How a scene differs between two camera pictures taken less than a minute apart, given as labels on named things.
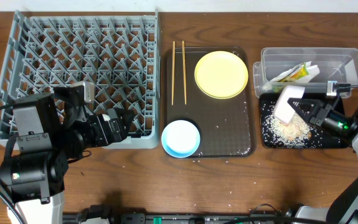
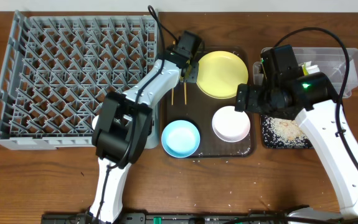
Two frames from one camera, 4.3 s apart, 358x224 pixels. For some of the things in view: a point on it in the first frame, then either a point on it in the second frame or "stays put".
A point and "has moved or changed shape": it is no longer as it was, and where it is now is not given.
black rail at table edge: [103, 216] stays put
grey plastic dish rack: [119, 55] stays put
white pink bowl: [282, 111] has moved or changed shape
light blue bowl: [180, 139] stays put
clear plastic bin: [311, 68] stays put
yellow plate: [221, 74] stays put
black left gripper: [102, 138] → [193, 70]
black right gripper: [317, 106] → [253, 92]
